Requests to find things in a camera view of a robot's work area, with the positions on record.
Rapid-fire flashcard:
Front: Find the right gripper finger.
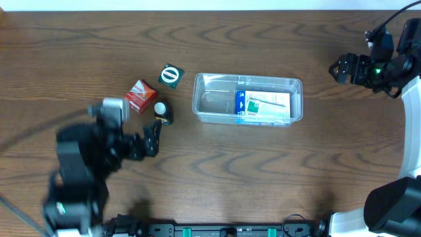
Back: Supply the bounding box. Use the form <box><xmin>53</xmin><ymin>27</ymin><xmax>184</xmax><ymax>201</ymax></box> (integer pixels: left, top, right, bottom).
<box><xmin>332</xmin><ymin>70</ymin><xmax>348</xmax><ymax>84</ymax></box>
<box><xmin>328</xmin><ymin>54</ymin><xmax>347</xmax><ymax>74</ymax></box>

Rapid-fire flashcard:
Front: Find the red Panadol box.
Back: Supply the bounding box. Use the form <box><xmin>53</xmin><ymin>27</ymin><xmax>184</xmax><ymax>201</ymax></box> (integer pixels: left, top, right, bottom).
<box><xmin>124</xmin><ymin>80</ymin><xmax>157</xmax><ymax>115</ymax></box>

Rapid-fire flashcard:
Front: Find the white green medicine sachet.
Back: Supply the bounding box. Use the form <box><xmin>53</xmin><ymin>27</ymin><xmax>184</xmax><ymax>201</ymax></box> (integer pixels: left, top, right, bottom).
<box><xmin>245</xmin><ymin>99</ymin><xmax>290</xmax><ymax>119</ymax></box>

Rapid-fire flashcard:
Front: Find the blue fever patch box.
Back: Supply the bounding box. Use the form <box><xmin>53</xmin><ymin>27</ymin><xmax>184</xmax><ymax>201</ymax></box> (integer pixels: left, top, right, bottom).
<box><xmin>235</xmin><ymin>90</ymin><xmax>291</xmax><ymax>126</ymax></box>

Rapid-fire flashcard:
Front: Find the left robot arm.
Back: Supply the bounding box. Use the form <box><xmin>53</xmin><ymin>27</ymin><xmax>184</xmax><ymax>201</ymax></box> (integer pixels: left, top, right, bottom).
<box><xmin>43</xmin><ymin>118</ymin><xmax>162</xmax><ymax>236</ymax></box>

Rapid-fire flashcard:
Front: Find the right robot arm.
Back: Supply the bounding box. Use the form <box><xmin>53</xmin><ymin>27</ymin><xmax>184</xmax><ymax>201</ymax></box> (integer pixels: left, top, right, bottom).
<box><xmin>327</xmin><ymin>18</ymin><xmax>420</xmax><ymax>236</ymax></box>

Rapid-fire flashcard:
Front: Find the clear plastic container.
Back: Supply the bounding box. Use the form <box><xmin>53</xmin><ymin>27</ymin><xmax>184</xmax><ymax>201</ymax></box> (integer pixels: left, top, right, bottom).
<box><xmin>192</xmin><ymin>73</ymin><xmax>303</xmax><ymax>126</ymax></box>

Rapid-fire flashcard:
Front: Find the dark bottle white cap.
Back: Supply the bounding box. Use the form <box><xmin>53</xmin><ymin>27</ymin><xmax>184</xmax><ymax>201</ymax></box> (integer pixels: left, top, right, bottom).
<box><xmin>154</xmin><ymin>101</ymin><xmax>174</xmax><ymax>125</ymax></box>

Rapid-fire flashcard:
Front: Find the dark green square box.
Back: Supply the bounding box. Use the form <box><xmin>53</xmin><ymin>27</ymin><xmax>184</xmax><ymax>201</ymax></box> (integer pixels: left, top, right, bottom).
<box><xmin>158</xmin><ymin>64</ymin><xmax>184</xmax><ymax>90</ymax></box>

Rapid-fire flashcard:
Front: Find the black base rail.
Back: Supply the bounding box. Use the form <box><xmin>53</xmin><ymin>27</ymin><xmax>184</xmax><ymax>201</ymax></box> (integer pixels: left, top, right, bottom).
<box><xmin>102</xmin><ymin>215</ymin><xmax>328</xmax><ymax>237</ymax></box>

